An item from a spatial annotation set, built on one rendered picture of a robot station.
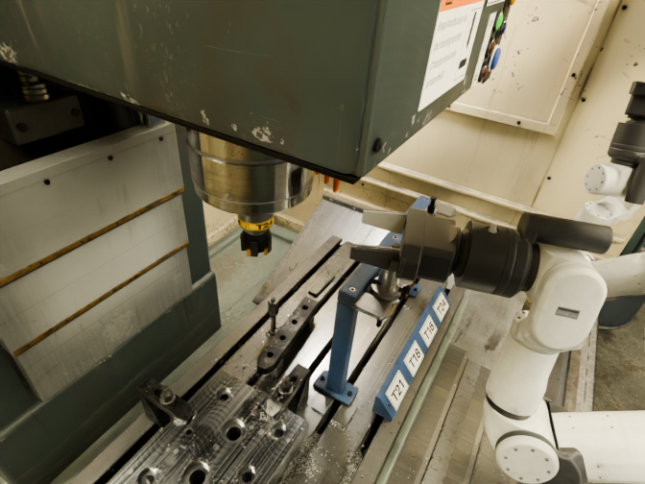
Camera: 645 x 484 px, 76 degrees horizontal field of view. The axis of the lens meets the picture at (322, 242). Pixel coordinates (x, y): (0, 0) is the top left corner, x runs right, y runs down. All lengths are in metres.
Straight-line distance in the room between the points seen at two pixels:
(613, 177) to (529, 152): 0.46
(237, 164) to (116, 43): 0.16
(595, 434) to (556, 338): 0.18
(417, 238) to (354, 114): 0.25
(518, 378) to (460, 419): 0.67
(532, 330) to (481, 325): 0.98
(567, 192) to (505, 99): 0.35
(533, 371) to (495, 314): 0.95
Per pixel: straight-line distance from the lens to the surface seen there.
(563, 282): 0.54
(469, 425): 1.29
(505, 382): 0.64
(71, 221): 0.94
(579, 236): 0.56
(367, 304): 0.80
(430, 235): 0.53
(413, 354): 1.10
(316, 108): 0.32
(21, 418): 1.19
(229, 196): 0.49
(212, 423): 0.91
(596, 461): 0.71
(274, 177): 0.48
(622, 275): 1.14
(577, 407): 1.39
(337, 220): 1.75
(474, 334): 1.52
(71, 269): 1.00
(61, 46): 0.54
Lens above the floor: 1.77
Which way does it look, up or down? 36 degrees down
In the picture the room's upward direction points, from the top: 5 degrees clockwise
